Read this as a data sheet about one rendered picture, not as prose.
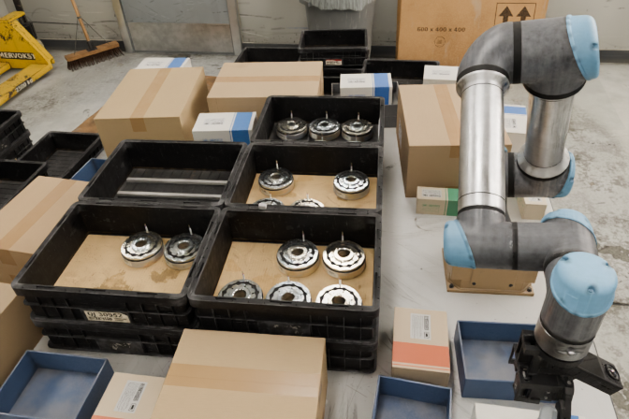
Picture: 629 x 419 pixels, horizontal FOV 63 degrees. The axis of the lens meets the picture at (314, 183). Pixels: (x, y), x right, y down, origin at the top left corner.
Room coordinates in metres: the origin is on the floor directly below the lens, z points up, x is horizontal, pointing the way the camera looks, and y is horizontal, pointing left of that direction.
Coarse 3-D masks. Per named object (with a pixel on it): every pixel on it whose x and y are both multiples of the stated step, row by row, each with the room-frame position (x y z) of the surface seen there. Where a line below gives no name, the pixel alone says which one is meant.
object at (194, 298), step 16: (240, 208) 0.98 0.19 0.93; (256, 208) 0.98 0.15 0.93; (208, 256) 0.82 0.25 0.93; (192, 288) 0.73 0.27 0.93; (192, 304) 0.70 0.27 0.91; (208, 304) 0.69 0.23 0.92; (224, 304) 0.69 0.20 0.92; (240, 304) 0.68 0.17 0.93; (256, 304) 0.68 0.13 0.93; (272, 304) 0.67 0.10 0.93; (288, 304) 0.67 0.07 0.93; (304, 304) 0.67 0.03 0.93; (320, 304) 0.67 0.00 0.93; (336, 304) 0.66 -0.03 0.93
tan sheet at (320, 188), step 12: (300, 180) 1.22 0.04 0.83; (312, 180) 1.22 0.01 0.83; (324, 180) 1.21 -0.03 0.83; (372, 180) 1.20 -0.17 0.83; (252, 192) 1.18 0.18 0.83; (300, 192) 1.16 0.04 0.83; (312, 192) 1.16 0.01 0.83; (324, 192) 1.15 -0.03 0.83; (372, 192) 1.14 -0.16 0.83; (288, 204) 1.11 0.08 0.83; (324, 204) 1.10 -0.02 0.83; (336, 204) 1.10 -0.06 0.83; (348, 204) 1.09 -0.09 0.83; (360, 204) 1.09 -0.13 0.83; (372, 204) 1.09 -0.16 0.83
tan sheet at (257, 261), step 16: (240, 256) 0.91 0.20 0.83; (256, 256) 0.91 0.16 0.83; (272, 256) 0.91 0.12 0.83; (320, 256) 0.90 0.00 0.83; (368, 256) 0.89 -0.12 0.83; (224, 272) 0.86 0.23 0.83; (240, 272) 0.86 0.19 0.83; (256, 272) 0.86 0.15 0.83; (272, 272) 0.85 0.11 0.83; (320, 272) 0.84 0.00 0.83; (368, 272) 0.83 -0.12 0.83; (320, 288) 0.79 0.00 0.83; (368, 288) 0.79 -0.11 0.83; (368, 304) 0.74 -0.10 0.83
